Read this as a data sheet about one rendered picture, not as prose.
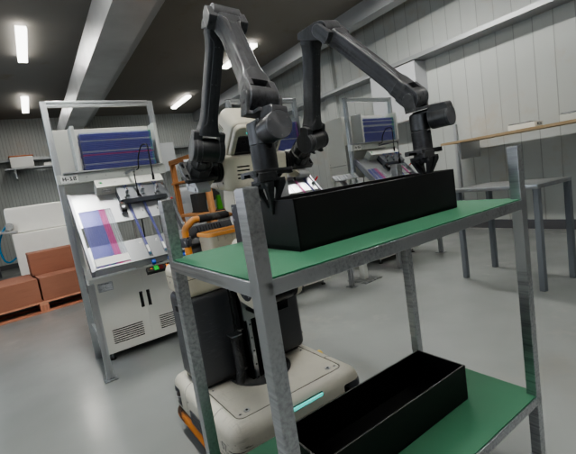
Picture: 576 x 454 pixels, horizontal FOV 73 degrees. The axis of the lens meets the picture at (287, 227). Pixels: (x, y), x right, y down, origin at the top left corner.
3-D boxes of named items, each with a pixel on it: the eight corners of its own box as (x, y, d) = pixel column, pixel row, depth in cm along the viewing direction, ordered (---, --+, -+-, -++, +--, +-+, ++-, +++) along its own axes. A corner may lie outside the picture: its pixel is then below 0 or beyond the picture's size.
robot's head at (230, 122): (212, 141, 147) (217, 104, 137) (259, 138, 159) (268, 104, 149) (228, 163, 140) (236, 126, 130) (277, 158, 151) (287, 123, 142)
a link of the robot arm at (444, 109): (415, 91, 119) (400, 95, 113) (452, 79, 110) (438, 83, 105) (423, 130, 121) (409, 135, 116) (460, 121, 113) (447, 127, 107)
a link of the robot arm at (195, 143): (231, 13, 117) (197, 5, 112) (246, 9, 106) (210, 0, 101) (217, 160, 132) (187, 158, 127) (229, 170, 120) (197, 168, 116)
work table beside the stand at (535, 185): (545, 292, 287) (537, 184, 277) (463, 277, 349) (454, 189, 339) (577, 276, 307) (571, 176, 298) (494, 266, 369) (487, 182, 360)
